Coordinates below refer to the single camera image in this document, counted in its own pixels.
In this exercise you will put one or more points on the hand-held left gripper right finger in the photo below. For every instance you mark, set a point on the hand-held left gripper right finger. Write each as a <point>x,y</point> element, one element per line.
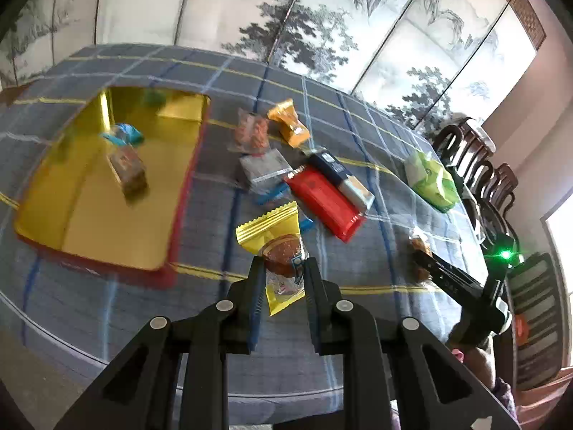
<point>312,298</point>

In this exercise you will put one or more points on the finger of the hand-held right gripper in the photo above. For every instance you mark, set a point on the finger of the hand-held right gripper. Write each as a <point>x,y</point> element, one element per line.
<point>452,277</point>

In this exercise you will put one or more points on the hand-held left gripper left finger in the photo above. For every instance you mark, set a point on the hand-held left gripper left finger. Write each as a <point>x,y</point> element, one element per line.
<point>257,298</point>

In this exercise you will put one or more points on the small brown snack packet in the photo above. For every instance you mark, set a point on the small brown snack packet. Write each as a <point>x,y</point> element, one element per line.
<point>421,244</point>

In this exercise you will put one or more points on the yellow cookie packet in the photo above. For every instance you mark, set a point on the yellow cookie packet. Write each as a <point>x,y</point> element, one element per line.
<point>268,228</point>

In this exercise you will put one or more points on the red snack packet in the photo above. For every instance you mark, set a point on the red snack packet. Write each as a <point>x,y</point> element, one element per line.
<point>322,197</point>

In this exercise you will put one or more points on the blue snack packet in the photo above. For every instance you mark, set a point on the blue snack packet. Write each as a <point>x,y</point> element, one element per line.
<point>269,197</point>

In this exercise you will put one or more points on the silver clear snack packet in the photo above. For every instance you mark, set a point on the silver clear snack packet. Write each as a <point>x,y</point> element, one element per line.
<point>264,170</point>

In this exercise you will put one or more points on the clear packet of orange snacks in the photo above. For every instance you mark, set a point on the clear packet of orange snacks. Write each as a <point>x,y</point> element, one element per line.
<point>252,132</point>

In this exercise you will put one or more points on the orange snack packet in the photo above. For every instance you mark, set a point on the orange snack packet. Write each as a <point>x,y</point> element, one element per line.
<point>290,123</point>

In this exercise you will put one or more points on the brown cookie blue-ended packet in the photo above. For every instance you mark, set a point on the brown cookie blue-ended packet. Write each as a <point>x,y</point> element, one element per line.
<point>127,170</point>

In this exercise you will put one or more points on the red tin box gold interior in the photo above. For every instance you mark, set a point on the red tin box gold interior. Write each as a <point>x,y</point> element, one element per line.
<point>89,215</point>

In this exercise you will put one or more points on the person's right hand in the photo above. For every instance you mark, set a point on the person's right hand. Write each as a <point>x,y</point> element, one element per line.
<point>476,363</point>

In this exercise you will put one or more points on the dark slatted chair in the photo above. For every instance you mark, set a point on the dark slatted chair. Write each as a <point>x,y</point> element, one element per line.
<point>537,304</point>

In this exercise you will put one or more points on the grey plaid tablecloth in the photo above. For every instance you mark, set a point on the grey plaid tablecloth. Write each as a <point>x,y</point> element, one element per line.
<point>367,268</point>

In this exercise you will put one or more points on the green tissue pack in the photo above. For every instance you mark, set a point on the green tissue pack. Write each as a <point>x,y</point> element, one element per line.
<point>432,181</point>

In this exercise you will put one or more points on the navy and white cracker packet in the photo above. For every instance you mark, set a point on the navy and white cracker packet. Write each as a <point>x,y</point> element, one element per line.
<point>344,179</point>

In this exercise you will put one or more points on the ink landscape folding screen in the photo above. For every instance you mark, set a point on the ink landscape folding screen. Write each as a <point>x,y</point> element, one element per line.
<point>313,9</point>

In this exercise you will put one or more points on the brown lattice wooden frame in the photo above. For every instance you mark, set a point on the brown lattice wooden frame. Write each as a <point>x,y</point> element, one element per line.
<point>523,4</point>

